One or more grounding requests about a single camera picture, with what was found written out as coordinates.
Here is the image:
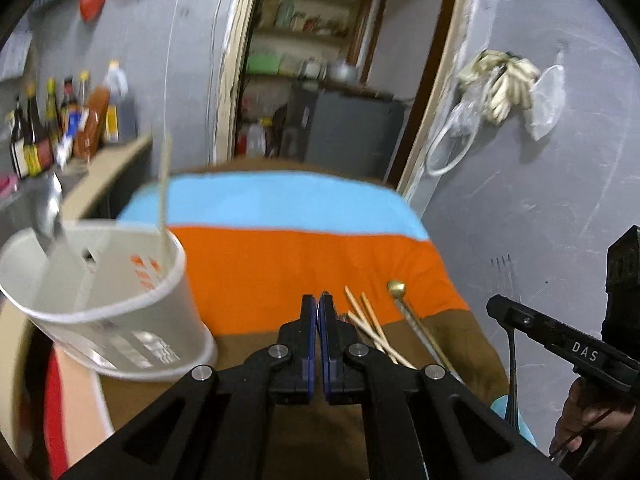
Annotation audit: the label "red and pink object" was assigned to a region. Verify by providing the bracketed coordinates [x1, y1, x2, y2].
[44, 345, 117, 467]

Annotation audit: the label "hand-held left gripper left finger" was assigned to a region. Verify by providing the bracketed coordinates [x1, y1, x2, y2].
[59, 294, 317, 480]

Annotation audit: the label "white utensil holder cup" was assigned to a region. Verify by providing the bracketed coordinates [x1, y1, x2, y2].
[0, 220, 218, 381]

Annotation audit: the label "green box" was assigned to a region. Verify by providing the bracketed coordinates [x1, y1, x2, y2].
[247, 50, 281, 76]

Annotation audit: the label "person's right hand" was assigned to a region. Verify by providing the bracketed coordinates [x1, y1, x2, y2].
[549, 377, 640, 461]

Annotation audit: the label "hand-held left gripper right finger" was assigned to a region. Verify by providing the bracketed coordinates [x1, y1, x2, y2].
[320, 294, 571, 480]

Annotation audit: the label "wooden pantry shelf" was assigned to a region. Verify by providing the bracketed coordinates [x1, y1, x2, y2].
[240, 0, 376, 161]

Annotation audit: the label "brass-headed metal spoon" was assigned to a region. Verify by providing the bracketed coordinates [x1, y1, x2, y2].
[386, 280, 466, 381]

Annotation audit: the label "row of sauce bottles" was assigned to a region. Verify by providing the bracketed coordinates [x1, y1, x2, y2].
[7, 60, 138, 181]

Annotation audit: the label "white power cable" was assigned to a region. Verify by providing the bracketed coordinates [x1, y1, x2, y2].
[206, 0, 227, 161]

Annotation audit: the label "clear plastic bag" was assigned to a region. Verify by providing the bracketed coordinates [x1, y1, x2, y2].
[522, 65, 566, 141]

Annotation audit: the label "blue orange brown striped cloth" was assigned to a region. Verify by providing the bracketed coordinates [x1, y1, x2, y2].
[100, 160, 538, 480]

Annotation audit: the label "grey refrigerator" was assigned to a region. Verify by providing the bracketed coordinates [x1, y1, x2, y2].
[287, 80, 413, 181]

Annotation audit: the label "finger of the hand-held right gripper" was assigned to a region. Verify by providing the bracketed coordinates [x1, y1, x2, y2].
[486, 294, 555, 352]

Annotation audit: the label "cream work gloves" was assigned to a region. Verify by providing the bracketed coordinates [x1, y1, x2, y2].
[457, 49, 541, 126]

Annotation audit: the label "wooden door frame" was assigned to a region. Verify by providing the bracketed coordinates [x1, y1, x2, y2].
[212, 0, 476, 196]

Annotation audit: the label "metal pot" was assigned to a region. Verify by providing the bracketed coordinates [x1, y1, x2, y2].
[325, 62, 359, 86]

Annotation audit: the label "wooden chopstick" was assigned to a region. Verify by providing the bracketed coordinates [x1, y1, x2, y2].
[361, 292, 390, 355]
[344, 286, 399, 362]
[346, 310, 418, 370]
[156, 132, 174, 261]

